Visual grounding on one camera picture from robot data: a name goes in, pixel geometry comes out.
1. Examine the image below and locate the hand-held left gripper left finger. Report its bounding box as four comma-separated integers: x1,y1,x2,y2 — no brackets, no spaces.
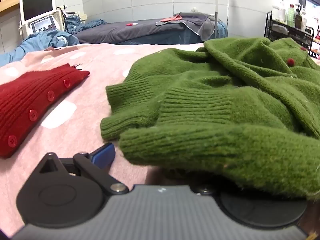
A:
39,142,129,195

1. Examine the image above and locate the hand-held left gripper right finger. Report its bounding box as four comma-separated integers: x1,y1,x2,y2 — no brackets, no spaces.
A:
194,184,218,195

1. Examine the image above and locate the green knit sweater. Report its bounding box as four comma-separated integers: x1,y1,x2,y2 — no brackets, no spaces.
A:
100,37,320,202

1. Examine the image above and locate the red knit cardigan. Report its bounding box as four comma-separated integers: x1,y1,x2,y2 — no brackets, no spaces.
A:
0,64,90,159

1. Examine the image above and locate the pink polka dot blanket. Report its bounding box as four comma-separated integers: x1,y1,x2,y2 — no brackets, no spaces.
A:
0,42,320,238

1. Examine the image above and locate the dark grey treatment bed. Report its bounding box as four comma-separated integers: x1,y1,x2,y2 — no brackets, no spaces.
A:
74,12,228,45

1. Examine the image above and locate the blue cloth pile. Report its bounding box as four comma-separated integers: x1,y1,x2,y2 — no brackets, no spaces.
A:
0,30,80,67

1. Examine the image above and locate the blue crumpled cloth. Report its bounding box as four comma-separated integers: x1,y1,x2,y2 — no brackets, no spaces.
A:
65,15,107,34

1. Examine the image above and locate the grey medical device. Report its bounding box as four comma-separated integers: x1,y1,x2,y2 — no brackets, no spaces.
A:
28,15,57,33

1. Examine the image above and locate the coral pink item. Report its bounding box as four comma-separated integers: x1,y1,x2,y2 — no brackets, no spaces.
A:
161,15,183,22

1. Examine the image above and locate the grey towel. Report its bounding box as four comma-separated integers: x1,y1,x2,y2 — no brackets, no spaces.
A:
155,12,221,42

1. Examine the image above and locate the white monitor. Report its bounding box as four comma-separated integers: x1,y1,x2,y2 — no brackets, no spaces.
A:
19,0,56,22

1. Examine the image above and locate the metal stand pole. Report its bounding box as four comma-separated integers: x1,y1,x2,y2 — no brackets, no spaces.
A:
214,0,219,41

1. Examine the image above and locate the white bottle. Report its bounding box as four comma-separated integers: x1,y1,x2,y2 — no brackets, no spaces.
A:
278,0,287,23

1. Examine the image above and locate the green bottle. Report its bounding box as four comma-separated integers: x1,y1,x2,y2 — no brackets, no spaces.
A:
287,4,296,28

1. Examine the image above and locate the dark bottle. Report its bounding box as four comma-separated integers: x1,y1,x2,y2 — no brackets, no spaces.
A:
295,9,303,29

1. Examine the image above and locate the black wire rack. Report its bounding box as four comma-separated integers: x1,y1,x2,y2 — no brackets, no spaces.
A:
264,10,315,56

